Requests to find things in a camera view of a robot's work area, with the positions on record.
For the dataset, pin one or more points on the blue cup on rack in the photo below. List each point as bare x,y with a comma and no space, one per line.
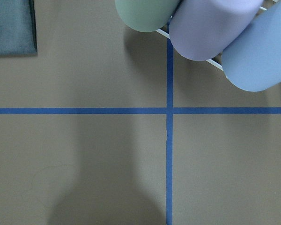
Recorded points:
252,62

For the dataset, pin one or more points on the green cup on rack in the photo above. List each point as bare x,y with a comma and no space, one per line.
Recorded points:
146,15

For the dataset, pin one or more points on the white wire cup rack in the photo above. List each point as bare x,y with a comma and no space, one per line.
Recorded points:
164,33

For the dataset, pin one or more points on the folded grey cloth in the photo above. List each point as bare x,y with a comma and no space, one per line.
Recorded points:
18,33

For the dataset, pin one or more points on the purple cup on rack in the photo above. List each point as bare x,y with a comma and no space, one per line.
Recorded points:
201,29

